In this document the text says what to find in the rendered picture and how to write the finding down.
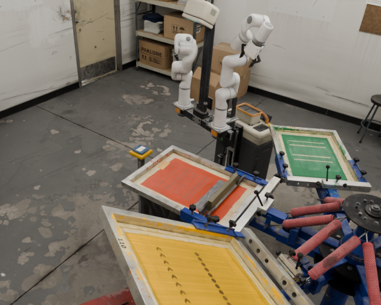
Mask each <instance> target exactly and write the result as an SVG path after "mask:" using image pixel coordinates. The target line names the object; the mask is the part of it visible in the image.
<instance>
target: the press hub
mask: <svg viewBox="0 0 381 305"><path fill-rule="evenodd" d="M343 209H344V212H345V214H346V215H347V217H348V218H349V219H350V220H351V221H352V222H354V223H355V224H356V225H357V228H355V229H351V230H352V232H351V233H349V234H347V235H343V233H342V231H341V228H340V229H338V230H337V231H336V232H335V233H334V234H332V235H331V236H330V237H332V238H335V239H337V240H339V243H338V246H337V248H338V247H339V246H341V245H342V244H343V243H345V242H346V241H347V240H348V239H350V238H351V237H352V236H357V237H358V238H359V237H360V236H361V235H362V234H363V233H365V230H367V231H369V232H367V236H368V242H370V243H372V244H373V245H374V233H376V234H381V198H380V197H376V196H374V195H369V194H353V195H349V196H348V197H347V198H346V199H345V200H344V202H343ZM360 241H361V244H360V245H359V246H358V247H357V248H355V249H354V250H353V251H351V252H350V253H349V254H348V255H346V256H345V257H344V258H345V259H346V260H347V261H348V262H347V263H344V264H342V265H340V266H338V267H335V268H334V269H333V270H334V271H335V272H336V273H338V274H339V275H340V276H338V277H336V278H334V279H332V280H330V281H328V287H327V289H326V291H325V294H324V297H323V299H322V301H321V303H320V305H345V303H346V301H347V299H348V297H349V296H352V297H354V296H355V293H354V289H353V287H352V284H351V281H354V282H357V283H361V282H362V281H361V279H360V277H359V274H358V271H357V269H356V265H359V266H364V265H365V263H364V258H363V249H362V244H363V243H366V235H364V236H363V237H361V238H360ZM337 248H335V247H333V246H330V245H329V244H326V243H324V242H322V243H321V244H320V245H319V252H320V254H321V255H318V254H316V253H314V264H316V263H318V262H321V261H322V260H323V259H324V258H326V257H327V256H328V255H330V254H331V253H332V252H333V251H335V250H336V249H337ZM374 254H375V258H376V257H377V258H379V259H381V248H378V249H375V246H374ZM377 276H378V281H379V289H380V293H381V284H380V283H381V268H379V267H377ZM350 280H351V281H350Z"/></svg>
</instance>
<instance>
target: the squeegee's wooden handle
mask: <svg viewBox="0 0 381 305"><path fill-rule="evenodd" d="M237 181H238V174H234V175H233V176H232V177H231V178H230V179H229V180H228V181H227V182H226V183H225V184H224V185H223V186H222V187H221V188H220V189H219V190H218V191H217V192H216V193H215V194H214V195H213V196H212V197H211V198H210V199H209V200H208V202H207V210H208V211H210V210H211V209H212V208H213V206H216V205H217V203H218V202H219V201H220V200H221V199H222V198H223V197H224V196H225V195H226V194H227V193H228V192H229V191H230V190H231V189H232V188H233V187H234V185H236V183H237Z"/></svg>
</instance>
